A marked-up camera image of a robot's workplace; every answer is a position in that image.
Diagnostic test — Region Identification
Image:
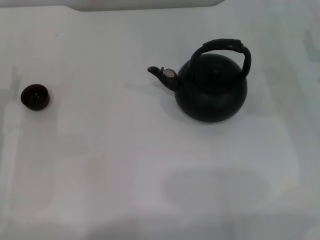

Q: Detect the black round teapot with handle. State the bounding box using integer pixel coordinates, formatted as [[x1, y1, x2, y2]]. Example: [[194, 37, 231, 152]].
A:
[[147, 38, 252, 123]]

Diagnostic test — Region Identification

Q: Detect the small dark teacup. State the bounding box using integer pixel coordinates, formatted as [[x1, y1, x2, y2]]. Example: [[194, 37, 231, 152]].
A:
[[20, 83, 51, 112]]

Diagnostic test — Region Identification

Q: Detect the white tablecloth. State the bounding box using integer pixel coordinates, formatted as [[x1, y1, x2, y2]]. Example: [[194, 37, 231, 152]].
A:
[[0, 4, 320, 240]]

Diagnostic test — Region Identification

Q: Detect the white rounded base panel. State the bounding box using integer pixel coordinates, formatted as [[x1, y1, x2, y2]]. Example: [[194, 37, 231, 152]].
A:
[[70, 0, 226, 13]]

